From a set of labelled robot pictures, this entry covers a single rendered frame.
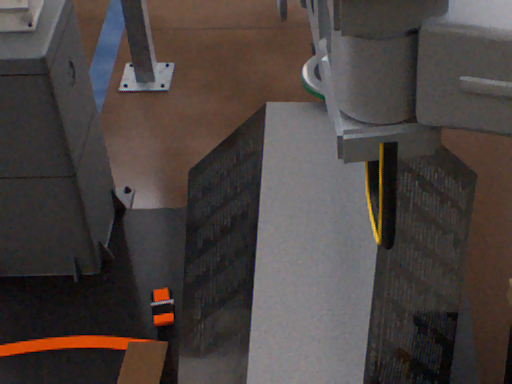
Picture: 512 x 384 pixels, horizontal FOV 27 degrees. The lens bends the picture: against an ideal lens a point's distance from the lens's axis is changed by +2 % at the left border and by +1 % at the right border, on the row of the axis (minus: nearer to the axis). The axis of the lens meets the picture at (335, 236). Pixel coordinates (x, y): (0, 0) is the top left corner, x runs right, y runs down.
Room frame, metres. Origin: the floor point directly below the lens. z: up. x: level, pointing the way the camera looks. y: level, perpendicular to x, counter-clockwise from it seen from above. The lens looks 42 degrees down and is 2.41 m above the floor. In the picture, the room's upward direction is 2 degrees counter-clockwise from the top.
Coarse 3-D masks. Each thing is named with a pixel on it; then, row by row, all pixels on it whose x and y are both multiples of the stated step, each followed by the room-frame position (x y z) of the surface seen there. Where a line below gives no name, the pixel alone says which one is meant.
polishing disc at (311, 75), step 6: (312, 60) 2.38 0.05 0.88; (306, 66) 2.35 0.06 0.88; (312, 66) 2.35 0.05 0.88; (318, 66) 2.35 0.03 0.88; (306, 72) 2.32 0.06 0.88; (312, 72) 2.32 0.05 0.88; (318, 72) 2.32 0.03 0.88; (306, 78) 2.29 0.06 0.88; (312, 78) 2.29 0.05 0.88; (318, 78) 2.29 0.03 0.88; (306, 84) 2.28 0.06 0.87; (312, 84) 2.27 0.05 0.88; (318, 84) 2.27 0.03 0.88; (312, 90) 2.26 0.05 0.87; (318, 90) 2.24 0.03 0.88
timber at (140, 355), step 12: (132, 348) 2.04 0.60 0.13; (144, 348) 2.04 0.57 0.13; (156, 348) 2.04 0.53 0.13; (168, 348) 2.04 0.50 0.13; (132, 360) 1.99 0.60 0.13; (144, 360) 1.99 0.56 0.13; (156, 360) 1.99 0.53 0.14; (168, 360) 2.02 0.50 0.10; (120, 372) 1.95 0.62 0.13; (132, 372) 1.95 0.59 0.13; (144, 372) 1.95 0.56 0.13; (156, 372) 1.95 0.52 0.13; (168, 372) 2.00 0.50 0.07
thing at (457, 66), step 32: (480, 0) 1.62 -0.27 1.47; (448, 32) 1.55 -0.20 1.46; (480, 32) 1.53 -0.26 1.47; (416, 64) 1.58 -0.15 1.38; (448, 64) 1.54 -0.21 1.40; (480, 64) 1.53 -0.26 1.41; (416, 96) 1.57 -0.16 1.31; (448, 96) 1.54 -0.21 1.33; (480, 96) 1.53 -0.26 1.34; (480, 128) 1.52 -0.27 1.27
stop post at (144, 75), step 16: (128, 0) 3.61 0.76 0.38; (144, 0) 3.67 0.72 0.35; (128, 16) 3.61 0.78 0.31; (144, 16) 3.62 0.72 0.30; (128, 32) 3.61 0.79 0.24; (144, 32) 3.61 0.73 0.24; (144, 48) 3.61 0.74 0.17; (128, 64) 3.74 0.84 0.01; (144, 64) 3.61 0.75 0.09; (160, 64) 3.74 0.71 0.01; (128, 80) 3.62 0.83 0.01; (144, 80) 3.61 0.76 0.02; (160, 80) 3.62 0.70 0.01
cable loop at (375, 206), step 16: (384, 144) 1.56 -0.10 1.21; (384, 160) 1.56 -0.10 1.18; (368, 176) 1.76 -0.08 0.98; (384, 176) 1.56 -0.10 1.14; (368, 192) 1.75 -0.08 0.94; (384, 192) 1.56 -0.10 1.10; (368, 208) 1.72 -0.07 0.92; (384, 208) 1.56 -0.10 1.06; (384, 224) 1.56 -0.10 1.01; (384, 240) 1.57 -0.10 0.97
